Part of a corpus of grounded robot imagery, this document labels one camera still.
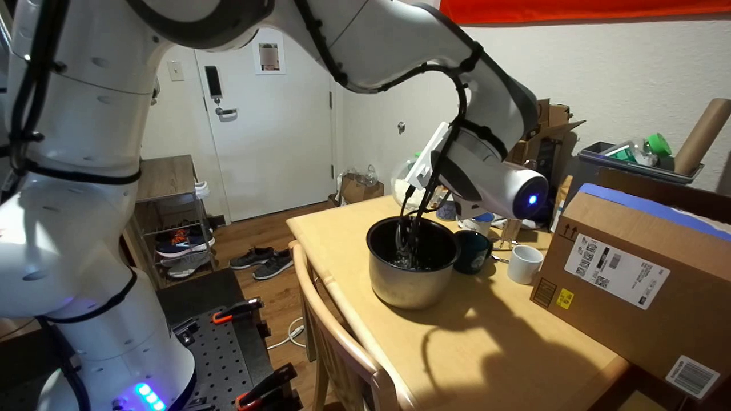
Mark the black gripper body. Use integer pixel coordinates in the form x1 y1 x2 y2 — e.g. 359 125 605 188
395 184 442 262

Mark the grey pot with black interior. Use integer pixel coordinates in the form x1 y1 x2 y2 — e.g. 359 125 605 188
365 217 460 311

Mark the dark teal mug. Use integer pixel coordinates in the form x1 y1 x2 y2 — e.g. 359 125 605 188
456 231 494 273

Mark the white mug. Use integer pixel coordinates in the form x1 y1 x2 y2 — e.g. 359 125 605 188
508 245 544 286

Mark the pair of dark shoes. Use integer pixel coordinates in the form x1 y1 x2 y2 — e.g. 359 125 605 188
231 246 292 281

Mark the open cardboard box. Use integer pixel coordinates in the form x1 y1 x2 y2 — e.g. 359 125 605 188
509 98 584 188

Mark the wooden chair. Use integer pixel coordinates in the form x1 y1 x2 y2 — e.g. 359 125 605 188
291 241 403 411

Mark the white door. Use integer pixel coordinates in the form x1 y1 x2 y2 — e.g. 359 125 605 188
197 29 333 221

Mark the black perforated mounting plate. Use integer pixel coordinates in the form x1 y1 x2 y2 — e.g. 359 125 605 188
167 302 301 411

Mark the shoe rack shelf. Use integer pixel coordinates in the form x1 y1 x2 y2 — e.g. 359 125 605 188
122 156 216 288

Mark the large cardboard box with labels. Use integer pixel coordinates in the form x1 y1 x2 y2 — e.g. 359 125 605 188
533 183 731 400

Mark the cardboard tube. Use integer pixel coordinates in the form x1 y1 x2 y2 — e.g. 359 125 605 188
675 98 731 176

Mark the red banner on wall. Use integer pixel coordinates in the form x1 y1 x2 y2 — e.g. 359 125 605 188
440 0 731 24

